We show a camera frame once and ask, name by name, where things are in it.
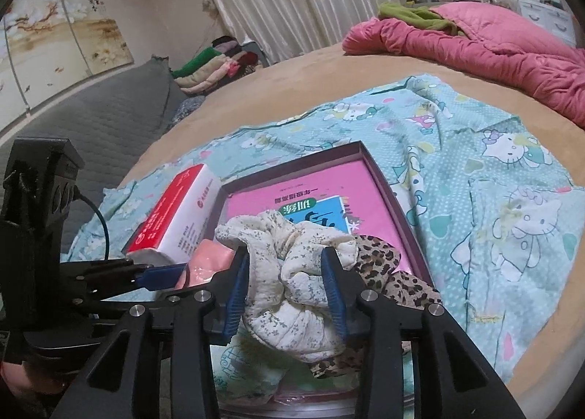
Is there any person's left hand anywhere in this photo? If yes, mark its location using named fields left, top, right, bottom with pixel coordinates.
left=0, top=357, right=67, bottom=401

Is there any grey quilted headboard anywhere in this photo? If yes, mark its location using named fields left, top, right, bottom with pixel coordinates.
left=0, top=58, right=188, bottom=255

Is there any dark speckled cloth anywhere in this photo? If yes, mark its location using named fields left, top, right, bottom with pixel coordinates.
left=171, top=94, right=206, bottom=125

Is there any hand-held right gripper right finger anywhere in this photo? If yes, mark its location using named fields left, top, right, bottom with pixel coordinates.
left=320, top=246, right=528, bottom=419

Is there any floral wall painting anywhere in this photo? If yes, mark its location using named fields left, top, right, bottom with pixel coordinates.
left=0, top=0, right=133, bottom=127

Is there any white drawer cabinet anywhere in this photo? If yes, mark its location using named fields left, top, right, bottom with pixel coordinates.
left=516, top=0, right=577, bottom=47

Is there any leopard print cloth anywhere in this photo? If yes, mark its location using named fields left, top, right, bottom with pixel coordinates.
left=311, top=234, right=444, bottom=378

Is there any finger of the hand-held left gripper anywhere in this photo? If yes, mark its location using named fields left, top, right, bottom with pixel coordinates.
left=59, top=259, right=189, bottom=290
left=68, top=282, right=184, bottom=310

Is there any stack of folded clothes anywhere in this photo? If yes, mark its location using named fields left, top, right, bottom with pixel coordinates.
left=171, top=35, right=270, bottom=95

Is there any white floral cloth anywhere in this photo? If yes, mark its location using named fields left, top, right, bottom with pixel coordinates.
left=214, top=211, right=362, bottom=364

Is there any green garment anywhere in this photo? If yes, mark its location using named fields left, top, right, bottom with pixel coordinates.
left=377, top=1, right=467, bottom=36

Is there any pink quilt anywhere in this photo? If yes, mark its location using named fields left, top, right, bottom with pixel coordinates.
left=343, top=3, right=585, bottom=127

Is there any tan bed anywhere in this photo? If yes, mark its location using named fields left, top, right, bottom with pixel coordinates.
left=116, top=42, right=585, bottom=383

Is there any red tissue pack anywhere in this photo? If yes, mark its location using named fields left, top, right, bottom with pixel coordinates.
left=125, top=163, right=224, bottom=264

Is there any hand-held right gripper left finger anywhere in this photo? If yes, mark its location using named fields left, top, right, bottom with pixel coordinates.
left=48, top=246, right=251, bottom=419

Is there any dark cardboard box tray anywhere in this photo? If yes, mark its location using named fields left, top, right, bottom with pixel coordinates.
left=215, top=140, right=435, bottom=419

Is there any black cable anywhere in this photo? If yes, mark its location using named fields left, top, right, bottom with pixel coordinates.
left=72, top=188, right=110, bottom=262

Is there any cartoon cat printed blanket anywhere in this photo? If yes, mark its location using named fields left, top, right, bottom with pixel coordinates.
left=68, top=74, right=579, bottom=383

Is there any pink book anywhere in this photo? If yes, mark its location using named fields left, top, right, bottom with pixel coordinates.
left=226, top=158, right=414, bottom=273

